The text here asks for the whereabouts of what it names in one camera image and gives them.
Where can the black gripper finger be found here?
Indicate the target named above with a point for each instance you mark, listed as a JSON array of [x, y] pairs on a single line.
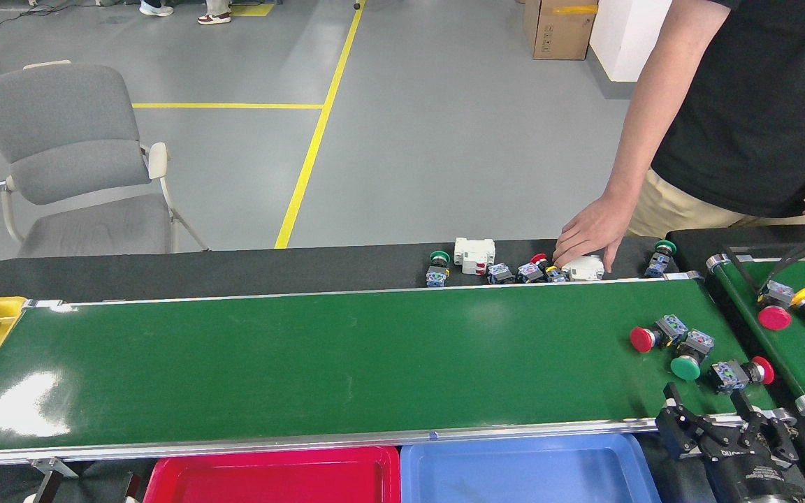
[[131, 489], [769, 433], [49, 489], [678, 429]]

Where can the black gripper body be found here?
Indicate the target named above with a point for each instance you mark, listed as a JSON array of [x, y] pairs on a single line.
[[745, 478]]

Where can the green mushroom push button switch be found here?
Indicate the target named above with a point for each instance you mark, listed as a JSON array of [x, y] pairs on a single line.
[[657, 265], [685, 367], [436, 277]]

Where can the red mushroom push button switch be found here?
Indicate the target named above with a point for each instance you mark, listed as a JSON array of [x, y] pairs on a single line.
[[774, 318], [727, 376], [643, 339]]

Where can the white circuit breaker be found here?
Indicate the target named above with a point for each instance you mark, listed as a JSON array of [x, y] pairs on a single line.
[[584, 271], [474, 251]]

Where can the person's right forearm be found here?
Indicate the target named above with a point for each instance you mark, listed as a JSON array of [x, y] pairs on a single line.
[[643, 140]]

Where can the green feeder conveyor belt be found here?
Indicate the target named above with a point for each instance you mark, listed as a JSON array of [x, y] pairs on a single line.
[[794, 349]]

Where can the long green conveyor belt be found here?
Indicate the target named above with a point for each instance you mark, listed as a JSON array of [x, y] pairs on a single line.
[[346, 363]]

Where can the person's right hand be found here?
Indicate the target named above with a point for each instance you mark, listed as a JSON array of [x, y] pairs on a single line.
[[591, 227]]

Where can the red plastic bin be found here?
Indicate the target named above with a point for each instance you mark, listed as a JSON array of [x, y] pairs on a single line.
[[270, 482]]

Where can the blue plastic bin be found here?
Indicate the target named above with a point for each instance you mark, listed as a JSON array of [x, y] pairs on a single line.
[[528, 475]]

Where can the person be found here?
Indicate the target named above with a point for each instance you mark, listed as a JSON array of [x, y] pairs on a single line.
[[214, 17], [156, 8], [759, 105]]

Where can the grey padded chair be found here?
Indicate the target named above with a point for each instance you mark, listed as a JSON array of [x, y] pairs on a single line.
[[60, 133]]

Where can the brown cardboard box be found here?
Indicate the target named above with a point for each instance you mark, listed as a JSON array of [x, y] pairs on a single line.
[[560, 31]]

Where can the blue grey switch contact block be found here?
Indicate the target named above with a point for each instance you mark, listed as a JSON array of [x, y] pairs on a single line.
[[530, 272], [500, 274]]

